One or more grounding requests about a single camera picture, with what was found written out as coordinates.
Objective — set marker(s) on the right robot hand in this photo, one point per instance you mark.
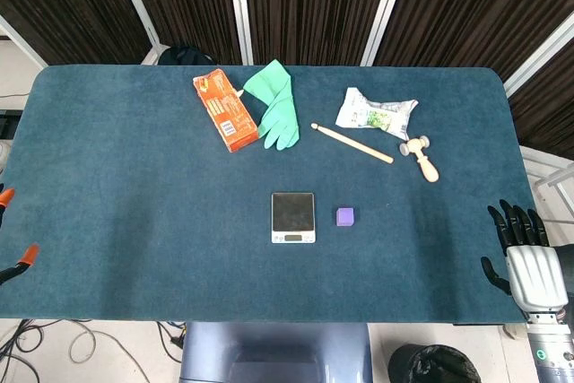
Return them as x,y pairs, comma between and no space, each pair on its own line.
533,266

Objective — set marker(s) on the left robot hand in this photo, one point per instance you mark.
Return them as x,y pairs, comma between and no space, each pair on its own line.
13,239

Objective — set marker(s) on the purple cube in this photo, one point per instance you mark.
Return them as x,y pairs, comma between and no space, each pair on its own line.
345,216

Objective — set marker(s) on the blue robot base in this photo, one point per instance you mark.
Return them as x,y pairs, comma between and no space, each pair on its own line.
275,354

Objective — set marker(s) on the small digital scale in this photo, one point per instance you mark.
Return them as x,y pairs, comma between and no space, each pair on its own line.
293,217

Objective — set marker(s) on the blue table cloth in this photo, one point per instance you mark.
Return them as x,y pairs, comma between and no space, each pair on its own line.
134,194

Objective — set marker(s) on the black trash bin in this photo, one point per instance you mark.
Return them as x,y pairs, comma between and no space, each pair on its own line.
432,365

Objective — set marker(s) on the wooden massage roller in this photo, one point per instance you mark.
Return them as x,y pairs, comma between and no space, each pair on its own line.
421,156

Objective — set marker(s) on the crumpled white snack bag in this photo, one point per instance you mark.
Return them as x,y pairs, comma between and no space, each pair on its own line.
374,116

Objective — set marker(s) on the wooden drumstick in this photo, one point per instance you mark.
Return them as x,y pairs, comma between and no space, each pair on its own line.
352,143

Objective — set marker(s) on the orange cardboard box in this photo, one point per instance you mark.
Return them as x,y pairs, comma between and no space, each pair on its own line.
225,110

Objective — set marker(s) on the black bag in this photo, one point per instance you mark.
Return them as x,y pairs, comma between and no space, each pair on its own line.
185,55

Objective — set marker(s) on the green rubber glove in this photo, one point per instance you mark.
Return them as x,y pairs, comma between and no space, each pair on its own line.
277,107

